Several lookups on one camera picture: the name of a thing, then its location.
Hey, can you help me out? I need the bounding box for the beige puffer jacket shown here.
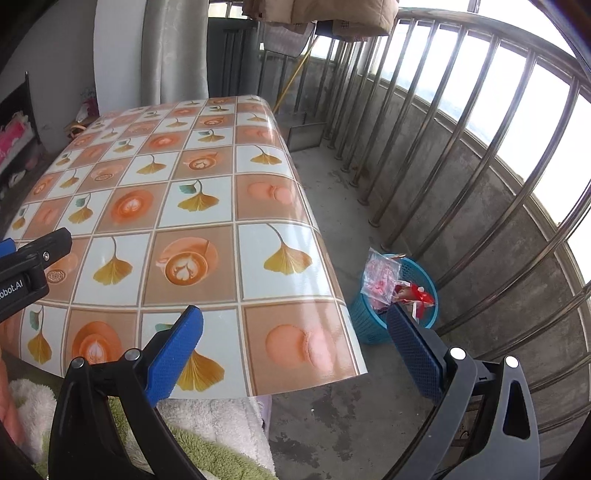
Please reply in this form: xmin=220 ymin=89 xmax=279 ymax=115
xmin=242 ymin=0 xmax=399 ymax=39

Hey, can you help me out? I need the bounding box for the steel balcony railing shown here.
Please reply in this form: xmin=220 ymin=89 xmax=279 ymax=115
xmin=257 ymin=4 xmax=591 ymax=467

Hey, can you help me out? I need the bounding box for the pink bedding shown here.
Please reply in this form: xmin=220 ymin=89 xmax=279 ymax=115
xmin=0 ymin=111 xmax=36 ymax=172

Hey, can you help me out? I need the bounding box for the dark folded panel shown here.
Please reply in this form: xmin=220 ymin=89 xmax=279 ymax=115
xmin=206 ymin=18 xmax=259 ymax=97

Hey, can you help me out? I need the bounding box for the yellow broom stick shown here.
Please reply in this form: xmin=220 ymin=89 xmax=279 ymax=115
xmin=273 ymin=35 xmax=318 ymax=114

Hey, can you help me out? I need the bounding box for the metal dustpan frame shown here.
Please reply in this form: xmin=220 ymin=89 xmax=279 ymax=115
xmin=287 ymin=112 xmax=325 ymax=152

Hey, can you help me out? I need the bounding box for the grey curtain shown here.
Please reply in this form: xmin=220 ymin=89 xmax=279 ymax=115
xmin=140 ymin=0 xmax=209 ymax=105

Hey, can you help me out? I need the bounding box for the clear pink printed wrapper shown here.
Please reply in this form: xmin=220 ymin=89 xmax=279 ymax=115
xmin=361 ymin=248 xmax=401 ymax=311

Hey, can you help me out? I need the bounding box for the green white fluffy towel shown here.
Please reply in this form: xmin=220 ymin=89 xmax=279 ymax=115
xmin=1 ymin=365 xmax=276 ymax=479

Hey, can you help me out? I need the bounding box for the patterned vinyl tablecloth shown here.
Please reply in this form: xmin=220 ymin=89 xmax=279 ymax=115
xmin=1 ymin=95 xmax=367 ymax=399

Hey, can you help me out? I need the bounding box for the blue plastic trash basket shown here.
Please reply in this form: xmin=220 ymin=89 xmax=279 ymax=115
xmin=349 ymin=254 xmax=439 ymax=345

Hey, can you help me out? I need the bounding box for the red candy wrapper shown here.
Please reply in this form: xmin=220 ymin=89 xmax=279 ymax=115
xmin=392 ymin=280 xmax=436 ymax=321

